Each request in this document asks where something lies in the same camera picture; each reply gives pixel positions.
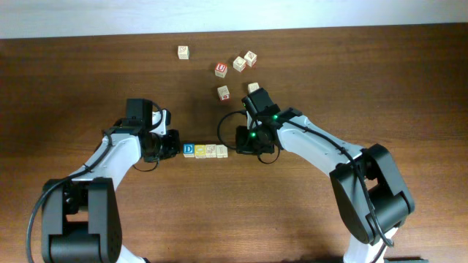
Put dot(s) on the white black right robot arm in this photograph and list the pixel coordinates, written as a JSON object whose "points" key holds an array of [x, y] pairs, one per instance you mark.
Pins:
{"points": [[370, 192]]}

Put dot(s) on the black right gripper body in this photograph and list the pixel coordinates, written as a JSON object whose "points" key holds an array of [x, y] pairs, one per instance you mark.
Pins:
{"points": [[250, 142]]}

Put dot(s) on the blue D wooden block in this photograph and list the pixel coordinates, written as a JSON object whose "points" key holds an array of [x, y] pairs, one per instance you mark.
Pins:
{"points": [[189, 150]]}

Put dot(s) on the wooden block beside U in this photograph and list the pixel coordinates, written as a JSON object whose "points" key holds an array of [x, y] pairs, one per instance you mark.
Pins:
{"points": [[239, 64]]}

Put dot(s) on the red U wooden block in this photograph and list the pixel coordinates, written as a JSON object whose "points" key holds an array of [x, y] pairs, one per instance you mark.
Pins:
{"points": [[220, 70]]}

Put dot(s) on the letter I wooden block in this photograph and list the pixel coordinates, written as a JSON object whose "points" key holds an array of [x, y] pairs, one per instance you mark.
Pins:
{"points": [[221, 151]]}

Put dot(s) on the wooden block red front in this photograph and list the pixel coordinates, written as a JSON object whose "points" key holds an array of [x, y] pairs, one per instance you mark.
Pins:
{"points": [[223, 93]]}

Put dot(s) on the plain wooden block far left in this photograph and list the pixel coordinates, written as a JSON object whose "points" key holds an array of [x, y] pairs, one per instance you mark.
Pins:
{"points": [[183, 52]]}

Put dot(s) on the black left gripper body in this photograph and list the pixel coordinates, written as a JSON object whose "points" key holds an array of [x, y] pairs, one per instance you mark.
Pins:
{"points": [[165, 146]]}

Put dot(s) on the wooden block green front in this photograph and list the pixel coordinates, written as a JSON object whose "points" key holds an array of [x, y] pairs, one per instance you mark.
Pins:
{"points": [[252, 87]]}

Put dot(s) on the yellow O wooden block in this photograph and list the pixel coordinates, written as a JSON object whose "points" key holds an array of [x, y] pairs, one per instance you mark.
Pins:
{"points": [[200, 151]]}

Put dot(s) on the elephant picture wooden block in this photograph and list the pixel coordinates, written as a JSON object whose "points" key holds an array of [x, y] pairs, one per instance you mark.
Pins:
{"points": [[210, 151]]}

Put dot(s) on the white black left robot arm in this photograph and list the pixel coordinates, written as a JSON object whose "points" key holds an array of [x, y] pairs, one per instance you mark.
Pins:
{"points": [[80, 218]]}

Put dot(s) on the wooden block red side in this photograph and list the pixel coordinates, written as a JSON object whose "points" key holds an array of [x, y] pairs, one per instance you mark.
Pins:
{"points": [[250, 58]]}

